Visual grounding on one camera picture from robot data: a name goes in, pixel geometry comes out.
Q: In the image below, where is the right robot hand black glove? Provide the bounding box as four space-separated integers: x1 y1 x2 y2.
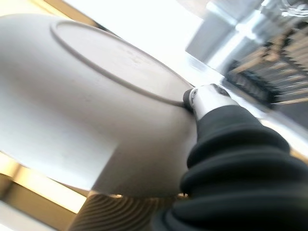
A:
69 83 308 231

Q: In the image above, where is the beige round plate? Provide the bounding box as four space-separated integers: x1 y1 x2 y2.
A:
0 13 201 198

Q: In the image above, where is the black sink dish rack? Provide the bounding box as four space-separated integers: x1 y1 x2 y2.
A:
225 23 308 107

